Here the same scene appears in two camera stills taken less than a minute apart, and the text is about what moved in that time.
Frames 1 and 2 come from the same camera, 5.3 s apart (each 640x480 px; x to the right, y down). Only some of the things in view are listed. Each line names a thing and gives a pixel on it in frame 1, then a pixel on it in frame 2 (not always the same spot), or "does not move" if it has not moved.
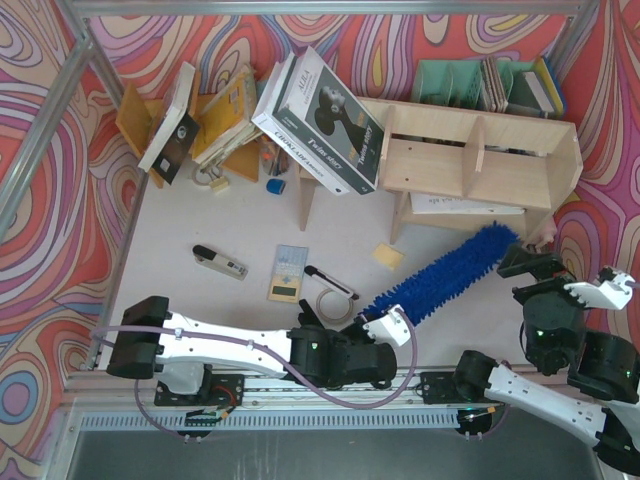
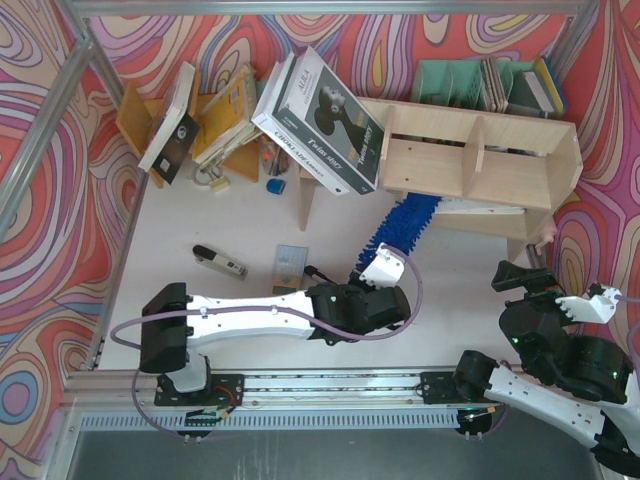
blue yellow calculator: (288, 273) does not move
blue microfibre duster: (453, 271) → (401, 227)
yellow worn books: (229, 121) does not move
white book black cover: (176, 134) does not move
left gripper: (347, 333) → (361, 282)
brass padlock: (210, 175) does not move
